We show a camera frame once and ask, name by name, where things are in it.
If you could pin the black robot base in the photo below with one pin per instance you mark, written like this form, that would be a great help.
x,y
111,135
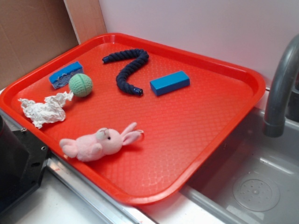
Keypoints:
x,y
23,158

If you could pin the blue rectangular block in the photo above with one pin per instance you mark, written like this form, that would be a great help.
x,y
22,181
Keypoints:
x,y
169,83

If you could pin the green dimpled ball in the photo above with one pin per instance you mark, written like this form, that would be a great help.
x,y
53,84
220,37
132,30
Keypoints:
x,y
81,85

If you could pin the blue sponge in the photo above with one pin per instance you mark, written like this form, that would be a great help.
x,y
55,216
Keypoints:
x,y
61,77

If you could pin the grey faucet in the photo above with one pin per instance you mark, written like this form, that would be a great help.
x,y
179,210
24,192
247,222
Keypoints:
x,y
283,99

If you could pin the pink plush bunny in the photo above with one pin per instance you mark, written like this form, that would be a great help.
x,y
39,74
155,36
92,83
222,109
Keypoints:
x,y
105,141

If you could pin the grey plastic sink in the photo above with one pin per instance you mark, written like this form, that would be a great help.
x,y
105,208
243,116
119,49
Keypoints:
x,y
251,178

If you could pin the brown cardboard panel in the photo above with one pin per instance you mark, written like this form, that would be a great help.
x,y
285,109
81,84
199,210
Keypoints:
x,y
32,32

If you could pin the red plastic tray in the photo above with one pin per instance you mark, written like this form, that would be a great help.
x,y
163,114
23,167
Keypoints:
x,y
181,128

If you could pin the crumpled white paper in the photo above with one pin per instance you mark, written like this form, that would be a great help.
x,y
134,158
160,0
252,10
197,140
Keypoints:
x,y
50,111

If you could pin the light wooden board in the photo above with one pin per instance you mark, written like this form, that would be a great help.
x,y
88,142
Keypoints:
x,y
86,18

